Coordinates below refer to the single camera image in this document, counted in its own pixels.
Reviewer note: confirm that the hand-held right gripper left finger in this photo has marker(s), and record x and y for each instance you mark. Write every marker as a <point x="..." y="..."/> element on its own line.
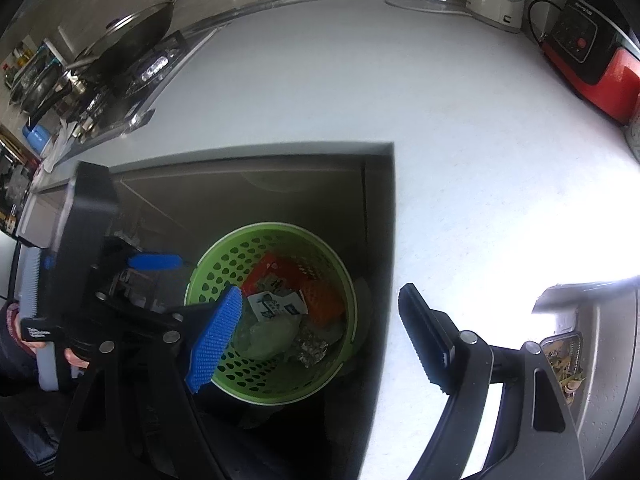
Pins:
<point x="215" y="340"/>

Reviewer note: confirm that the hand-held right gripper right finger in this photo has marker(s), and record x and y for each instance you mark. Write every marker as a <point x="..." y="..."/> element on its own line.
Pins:
<point x="425" y="340"/>

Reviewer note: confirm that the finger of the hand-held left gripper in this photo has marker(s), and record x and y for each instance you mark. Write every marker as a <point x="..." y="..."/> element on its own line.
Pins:
<point x="155" y="262"/>
<point x="32" y="285"/>

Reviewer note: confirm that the clear plastic bag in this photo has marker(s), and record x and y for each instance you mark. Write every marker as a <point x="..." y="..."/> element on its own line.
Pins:
<point x="270" y="337"/>

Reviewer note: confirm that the green plastic basket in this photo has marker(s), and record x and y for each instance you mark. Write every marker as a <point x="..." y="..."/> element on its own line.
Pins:
<point x="210" y="270"/>

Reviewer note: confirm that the blue white packet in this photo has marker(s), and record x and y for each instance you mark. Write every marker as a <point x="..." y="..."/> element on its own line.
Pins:
<point x="277" y="302"/>

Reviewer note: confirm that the red snack packet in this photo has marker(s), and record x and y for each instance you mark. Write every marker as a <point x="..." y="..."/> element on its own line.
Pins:
<point x="272" y="267"/>

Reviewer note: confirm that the silver foil packet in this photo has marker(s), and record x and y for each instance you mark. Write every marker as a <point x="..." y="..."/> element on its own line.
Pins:
<point x="312" y="347"/>

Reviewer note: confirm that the orange plastic wrapper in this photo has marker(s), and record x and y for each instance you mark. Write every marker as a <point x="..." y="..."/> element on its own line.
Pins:
<point x="322" y="300"/>

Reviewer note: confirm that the person's left hand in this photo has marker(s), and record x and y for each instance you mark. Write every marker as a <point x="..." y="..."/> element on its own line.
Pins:
<point x="77" y="358"/>

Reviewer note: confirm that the blue plastic container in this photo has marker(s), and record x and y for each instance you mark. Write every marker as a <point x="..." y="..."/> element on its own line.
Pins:
<point x="36" y="137"/>

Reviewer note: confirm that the food scraps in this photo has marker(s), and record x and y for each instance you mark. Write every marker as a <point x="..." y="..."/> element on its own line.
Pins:
<point x="562" y="360"/>

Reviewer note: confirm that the metal dish rack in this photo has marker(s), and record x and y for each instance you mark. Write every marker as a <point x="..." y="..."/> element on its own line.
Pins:
<point x="35" y="75"/>

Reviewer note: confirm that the gas stove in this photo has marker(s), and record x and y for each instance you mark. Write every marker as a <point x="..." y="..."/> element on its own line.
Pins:
<point x="150" y="70"/>

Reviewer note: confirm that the steel sink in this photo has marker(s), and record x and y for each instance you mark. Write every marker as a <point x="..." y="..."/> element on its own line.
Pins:
<point x="615" y="360"/>

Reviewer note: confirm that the black wok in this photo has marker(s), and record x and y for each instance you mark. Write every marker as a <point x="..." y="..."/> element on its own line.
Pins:
<point x="130" y="45"/>

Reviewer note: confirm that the glass wok lid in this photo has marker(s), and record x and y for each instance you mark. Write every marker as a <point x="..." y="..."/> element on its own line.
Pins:
<point x="145" y="15"/>

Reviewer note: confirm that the pale green ceramic cup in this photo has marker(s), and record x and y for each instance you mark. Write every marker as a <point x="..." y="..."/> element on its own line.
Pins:
<point x="634" y="132"/>

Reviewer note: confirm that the red black appliance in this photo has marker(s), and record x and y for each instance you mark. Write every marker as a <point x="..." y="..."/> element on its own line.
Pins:
<point x="605" y="80"/>

